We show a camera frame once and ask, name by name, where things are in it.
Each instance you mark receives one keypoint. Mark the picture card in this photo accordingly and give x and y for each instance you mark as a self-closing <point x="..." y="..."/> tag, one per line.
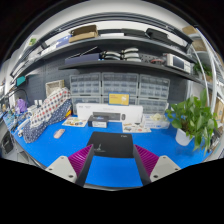
<point x="134" y="128"/>
<point x="75" y="122"/>

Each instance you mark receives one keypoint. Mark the grey drawer cabinet left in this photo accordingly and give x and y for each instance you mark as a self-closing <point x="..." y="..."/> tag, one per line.
<point x="85" y="88"/>

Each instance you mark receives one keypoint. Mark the stacked white black items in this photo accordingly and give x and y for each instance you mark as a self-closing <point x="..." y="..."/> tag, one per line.
<point x="129" y="54"/>

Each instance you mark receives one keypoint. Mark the dark upper shelf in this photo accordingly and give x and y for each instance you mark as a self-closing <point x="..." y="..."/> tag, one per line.
<point x="110" y="43"/>

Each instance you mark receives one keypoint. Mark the grey drawer cabinet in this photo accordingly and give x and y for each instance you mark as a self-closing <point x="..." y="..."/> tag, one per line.
<point x="85" y="88"/>
<point x="120" y="83"/>
<point x="153" y="94"/>

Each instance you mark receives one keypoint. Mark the white blue box right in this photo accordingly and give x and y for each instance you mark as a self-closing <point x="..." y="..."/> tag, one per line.
<point x="155" y="121"/>

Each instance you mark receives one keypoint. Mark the white keyboard box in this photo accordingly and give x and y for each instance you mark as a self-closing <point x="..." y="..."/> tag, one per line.
<point x="128" y="114"/>

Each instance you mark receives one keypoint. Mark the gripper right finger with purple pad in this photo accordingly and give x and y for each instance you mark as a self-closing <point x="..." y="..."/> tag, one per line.
<point x="152" y="167"/>

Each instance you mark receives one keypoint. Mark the dark blue flat box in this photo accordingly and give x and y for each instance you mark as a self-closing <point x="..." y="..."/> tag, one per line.
<point x="92" y="54"/>

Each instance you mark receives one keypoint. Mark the picture card right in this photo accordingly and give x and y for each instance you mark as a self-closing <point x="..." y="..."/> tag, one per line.
<point x="134" y="128"/>

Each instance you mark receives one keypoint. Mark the white electronic instrument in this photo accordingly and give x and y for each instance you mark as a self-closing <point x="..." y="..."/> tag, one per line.
<point x="178" y="63"/>

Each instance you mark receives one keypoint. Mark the brown cardboard box on shelf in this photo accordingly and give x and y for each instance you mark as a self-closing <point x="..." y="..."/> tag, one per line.
<point x="84" y="32"/>

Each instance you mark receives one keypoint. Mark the white plant pot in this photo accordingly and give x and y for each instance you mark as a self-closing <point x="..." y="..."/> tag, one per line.
<point x="182" y="138"/>

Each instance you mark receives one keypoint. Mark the green potted plant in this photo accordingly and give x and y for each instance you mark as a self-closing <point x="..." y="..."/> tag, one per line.
<point x="194" y="117"/>

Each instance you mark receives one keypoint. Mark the picture card left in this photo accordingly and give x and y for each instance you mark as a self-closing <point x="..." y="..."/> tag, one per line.
<point x="75" y="122"/>

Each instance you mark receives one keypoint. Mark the purple plush toy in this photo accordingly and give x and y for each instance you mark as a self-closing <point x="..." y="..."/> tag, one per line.
<point x="21" y="106"/>

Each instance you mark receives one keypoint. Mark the black mouse pad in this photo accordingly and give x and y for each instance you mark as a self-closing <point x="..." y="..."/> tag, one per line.
<point x="114" y="145"/>

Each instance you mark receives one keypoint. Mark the patterned fabric bundle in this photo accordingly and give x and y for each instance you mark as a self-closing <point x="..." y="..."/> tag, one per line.
<point x="53" y="110"/>

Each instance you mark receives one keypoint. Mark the grey drawer cabinet right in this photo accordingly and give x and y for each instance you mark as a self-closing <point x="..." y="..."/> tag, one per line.
<point x="153" y="94"/>

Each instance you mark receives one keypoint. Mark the dark shelf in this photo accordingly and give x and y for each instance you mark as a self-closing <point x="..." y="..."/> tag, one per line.
<point x="119" y="66"/>
<point x="110" y="43"/>

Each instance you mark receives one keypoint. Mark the yellow card box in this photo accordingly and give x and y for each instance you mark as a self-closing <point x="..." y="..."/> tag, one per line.
<point x="118" y="99"/>

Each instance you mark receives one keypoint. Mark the white wicker basket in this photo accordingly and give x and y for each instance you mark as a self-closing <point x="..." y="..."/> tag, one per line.
<point x="50" y="87"/>

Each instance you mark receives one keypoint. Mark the beige computer mouse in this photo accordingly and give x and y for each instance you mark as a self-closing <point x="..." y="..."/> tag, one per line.
<point x="59" y="133"/>

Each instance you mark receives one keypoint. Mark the black case on shelf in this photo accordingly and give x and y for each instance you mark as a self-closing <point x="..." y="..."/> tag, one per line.
<point x="156" y="35"/>

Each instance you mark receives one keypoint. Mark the small black box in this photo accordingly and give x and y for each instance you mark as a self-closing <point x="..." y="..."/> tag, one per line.
<point x="98" y="121"/>

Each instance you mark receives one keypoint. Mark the dark lower shelf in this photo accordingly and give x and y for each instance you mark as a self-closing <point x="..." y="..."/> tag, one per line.
<point x="119" y="66"/>

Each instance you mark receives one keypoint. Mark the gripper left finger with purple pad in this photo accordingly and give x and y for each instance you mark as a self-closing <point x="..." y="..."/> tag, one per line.
<point x="75" y="167"/>

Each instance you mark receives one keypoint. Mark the grey drawer cabinet middle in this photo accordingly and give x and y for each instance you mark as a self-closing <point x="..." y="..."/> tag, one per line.
<point x="120" y="83"/>

